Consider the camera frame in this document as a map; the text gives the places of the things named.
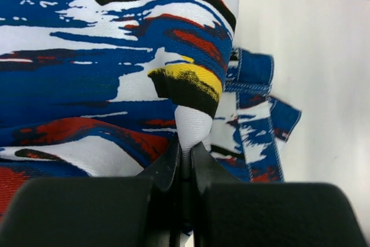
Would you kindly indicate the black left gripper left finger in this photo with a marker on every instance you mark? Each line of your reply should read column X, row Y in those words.
column 134, row 211

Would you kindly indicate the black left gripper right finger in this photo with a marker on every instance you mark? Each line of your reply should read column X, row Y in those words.
column 231, row 212

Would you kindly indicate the blue patterned trousers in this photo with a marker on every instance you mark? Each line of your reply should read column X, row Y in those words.
column 99, row 88

